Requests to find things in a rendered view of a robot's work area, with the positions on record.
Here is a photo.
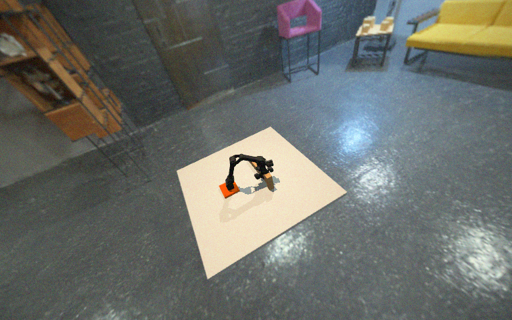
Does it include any wooden post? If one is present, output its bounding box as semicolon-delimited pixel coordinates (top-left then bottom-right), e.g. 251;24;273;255
265;173;274;190

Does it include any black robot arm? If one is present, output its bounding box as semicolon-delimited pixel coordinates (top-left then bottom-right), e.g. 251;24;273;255
225;154;274;191

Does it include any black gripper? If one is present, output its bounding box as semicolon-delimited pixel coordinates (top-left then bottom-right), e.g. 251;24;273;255
254;167;273;180

